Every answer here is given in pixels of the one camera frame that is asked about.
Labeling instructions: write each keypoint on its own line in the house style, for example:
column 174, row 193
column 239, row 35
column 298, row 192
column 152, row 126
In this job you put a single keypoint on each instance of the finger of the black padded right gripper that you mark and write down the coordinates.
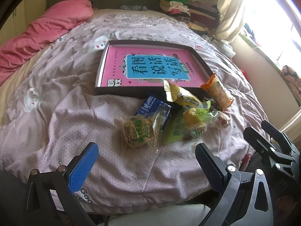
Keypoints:
column 280, row 137

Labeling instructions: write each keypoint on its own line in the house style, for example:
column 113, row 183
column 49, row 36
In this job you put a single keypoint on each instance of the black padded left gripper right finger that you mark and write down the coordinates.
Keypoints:
column 214, row 169

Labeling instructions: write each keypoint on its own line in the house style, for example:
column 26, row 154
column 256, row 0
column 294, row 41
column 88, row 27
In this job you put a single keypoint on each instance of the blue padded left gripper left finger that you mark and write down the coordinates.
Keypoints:
column 80, row 166

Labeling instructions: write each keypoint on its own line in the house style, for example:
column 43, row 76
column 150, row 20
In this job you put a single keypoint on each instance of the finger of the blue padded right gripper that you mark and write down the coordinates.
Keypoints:
column 264, row 148

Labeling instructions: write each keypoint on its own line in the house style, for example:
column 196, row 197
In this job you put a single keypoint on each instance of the clear red pastry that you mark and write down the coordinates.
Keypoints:
column 220, row 120

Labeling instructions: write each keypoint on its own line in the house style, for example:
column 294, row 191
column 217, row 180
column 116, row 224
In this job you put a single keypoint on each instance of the green bag yellow cake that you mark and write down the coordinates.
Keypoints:
column 188, row 123

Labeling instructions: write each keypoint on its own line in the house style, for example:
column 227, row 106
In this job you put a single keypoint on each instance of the orange egg roll pack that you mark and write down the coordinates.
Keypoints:
column 215, row 89

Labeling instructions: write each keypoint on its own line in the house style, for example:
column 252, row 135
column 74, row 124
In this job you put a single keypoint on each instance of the clear bag crispy rice cake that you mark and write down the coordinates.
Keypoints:
column 135, row 137

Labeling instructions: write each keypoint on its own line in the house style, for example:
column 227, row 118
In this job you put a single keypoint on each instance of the yellow Alpenliebe candy bag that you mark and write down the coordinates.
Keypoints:
column 180, row 96

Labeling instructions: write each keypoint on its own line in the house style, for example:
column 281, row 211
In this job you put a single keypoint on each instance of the blue biscuit packet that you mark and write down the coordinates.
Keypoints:
column 154, row 113

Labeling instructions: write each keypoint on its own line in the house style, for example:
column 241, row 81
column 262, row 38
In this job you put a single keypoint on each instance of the lilac patterned duvet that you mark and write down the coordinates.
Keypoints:
column 55, row 114

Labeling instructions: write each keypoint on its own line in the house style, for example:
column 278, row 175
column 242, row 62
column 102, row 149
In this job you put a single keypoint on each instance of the pink and blue book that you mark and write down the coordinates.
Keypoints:
column 150, row 69

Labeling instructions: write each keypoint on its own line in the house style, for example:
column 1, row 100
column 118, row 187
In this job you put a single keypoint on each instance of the dark shallow cardboard tray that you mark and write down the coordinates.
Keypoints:
column 150, row 75

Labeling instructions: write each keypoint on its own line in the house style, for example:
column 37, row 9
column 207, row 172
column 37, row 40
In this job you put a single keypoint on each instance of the pile of folded clothes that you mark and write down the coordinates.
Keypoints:
column 200, row 17

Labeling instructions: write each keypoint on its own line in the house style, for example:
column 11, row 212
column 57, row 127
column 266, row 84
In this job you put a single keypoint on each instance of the cream curtain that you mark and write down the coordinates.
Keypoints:
column 231, row 19

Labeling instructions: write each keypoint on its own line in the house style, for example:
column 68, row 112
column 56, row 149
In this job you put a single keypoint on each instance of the pink quilt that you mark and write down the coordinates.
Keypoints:
column 58, row 20

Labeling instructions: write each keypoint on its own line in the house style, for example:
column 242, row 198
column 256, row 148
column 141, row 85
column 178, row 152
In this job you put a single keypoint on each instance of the dark patterned pillow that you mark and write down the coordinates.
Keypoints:
column 133, row 7

